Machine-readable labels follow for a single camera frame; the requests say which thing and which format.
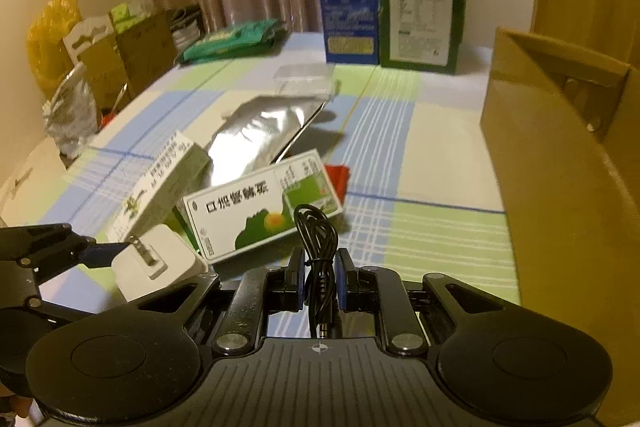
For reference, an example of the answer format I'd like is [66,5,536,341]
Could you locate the white charger adapter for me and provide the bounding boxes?
[111,224,209,306]

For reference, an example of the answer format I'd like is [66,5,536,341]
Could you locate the checked cloth desktop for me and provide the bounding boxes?
[0,31,523,358]

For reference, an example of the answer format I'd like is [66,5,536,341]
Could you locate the green and white medicine box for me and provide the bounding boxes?
[182,149,346,264]

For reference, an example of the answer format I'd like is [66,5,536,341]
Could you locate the tall green carton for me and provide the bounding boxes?
[377,0,467,76]

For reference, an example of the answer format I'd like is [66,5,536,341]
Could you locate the brown storage cardboard box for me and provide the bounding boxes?
[75,9,179,108]

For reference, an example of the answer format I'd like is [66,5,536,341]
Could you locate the silver foil bag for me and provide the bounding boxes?
[206,95,332,188]

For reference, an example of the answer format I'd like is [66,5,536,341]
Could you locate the white bag with handles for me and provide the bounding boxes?
[169,4,204,58]

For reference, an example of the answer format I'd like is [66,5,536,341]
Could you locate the light green tissue packs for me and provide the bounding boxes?
[109,1,152,34]

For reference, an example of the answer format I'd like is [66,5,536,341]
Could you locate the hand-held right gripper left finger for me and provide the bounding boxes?
[132,247,307,356]

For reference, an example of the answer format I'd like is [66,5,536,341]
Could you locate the white box with yellow flower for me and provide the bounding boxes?
[105,131,212,249]

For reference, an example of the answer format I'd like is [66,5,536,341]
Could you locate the black audio cable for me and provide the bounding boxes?
[293,204,347,339]

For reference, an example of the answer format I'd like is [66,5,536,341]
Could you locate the green plastic bag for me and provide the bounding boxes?
[177,19,289,66]

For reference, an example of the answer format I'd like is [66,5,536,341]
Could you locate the clear plastic box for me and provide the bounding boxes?
[273,65,335,98]

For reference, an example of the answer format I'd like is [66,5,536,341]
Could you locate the red candy packet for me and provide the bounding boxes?
[324,164,354,204]

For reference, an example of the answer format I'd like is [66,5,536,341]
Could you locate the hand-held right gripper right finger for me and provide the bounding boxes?
[336,247,506,356]

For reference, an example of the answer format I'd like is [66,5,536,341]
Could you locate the yellow plastic bag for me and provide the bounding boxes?
[27,0,84,102]

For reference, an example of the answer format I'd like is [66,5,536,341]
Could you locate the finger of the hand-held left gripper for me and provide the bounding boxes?
[25,294,108,329]
[0,223,127,272]

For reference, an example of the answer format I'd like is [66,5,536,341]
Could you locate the crumpled silver bag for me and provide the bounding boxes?
[42,63,99,158]

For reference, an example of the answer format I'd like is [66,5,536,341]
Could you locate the white cardboard hanger flap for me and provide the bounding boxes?
[62,14,116,75]

